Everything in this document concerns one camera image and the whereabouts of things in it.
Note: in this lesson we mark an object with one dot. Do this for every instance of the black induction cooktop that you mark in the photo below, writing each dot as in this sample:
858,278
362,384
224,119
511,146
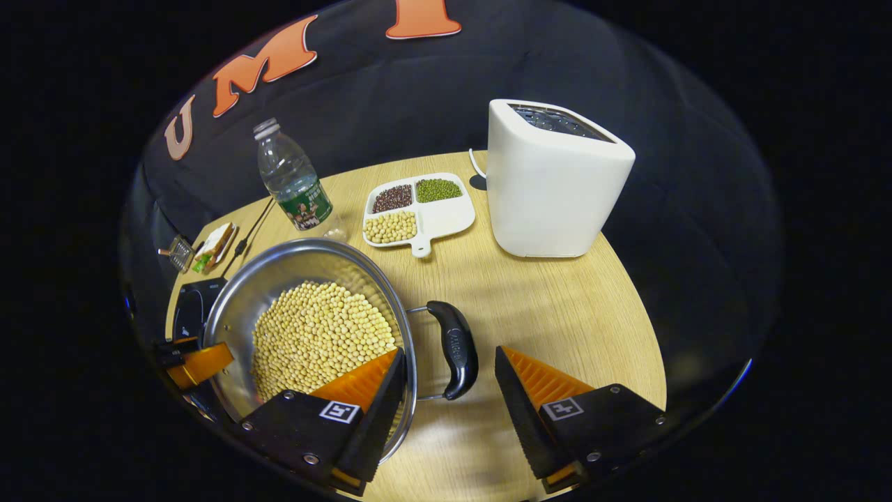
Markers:
191,307

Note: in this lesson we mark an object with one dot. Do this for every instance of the green mung beans portion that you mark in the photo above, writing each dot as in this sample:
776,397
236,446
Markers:
439,190

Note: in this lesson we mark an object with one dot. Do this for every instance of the sandwich on small plate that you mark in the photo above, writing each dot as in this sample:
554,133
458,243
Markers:
216,244

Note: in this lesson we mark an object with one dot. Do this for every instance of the dark red beans portion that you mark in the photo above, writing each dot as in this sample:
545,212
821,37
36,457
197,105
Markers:
392,199

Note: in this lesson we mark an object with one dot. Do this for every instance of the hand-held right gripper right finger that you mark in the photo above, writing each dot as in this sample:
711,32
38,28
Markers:
519,418

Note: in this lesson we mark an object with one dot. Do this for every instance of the small soybeans portion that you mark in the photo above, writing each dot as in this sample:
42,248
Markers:
390,227

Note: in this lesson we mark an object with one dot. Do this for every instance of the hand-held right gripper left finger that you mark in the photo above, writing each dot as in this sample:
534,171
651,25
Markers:
380,418

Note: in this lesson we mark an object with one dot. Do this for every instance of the clear plastic water bottle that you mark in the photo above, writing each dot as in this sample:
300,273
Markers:
296,188

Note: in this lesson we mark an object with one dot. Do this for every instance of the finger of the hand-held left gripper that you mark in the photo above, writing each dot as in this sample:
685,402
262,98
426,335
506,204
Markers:
202,364

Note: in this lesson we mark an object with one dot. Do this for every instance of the white divided plate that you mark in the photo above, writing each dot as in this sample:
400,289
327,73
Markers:
446,217

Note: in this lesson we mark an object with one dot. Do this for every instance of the white toaster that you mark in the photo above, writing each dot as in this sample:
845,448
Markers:
550,188

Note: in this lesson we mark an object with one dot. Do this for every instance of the pile of yellow soybeans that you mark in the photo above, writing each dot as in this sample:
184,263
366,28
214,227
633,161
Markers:
320,335

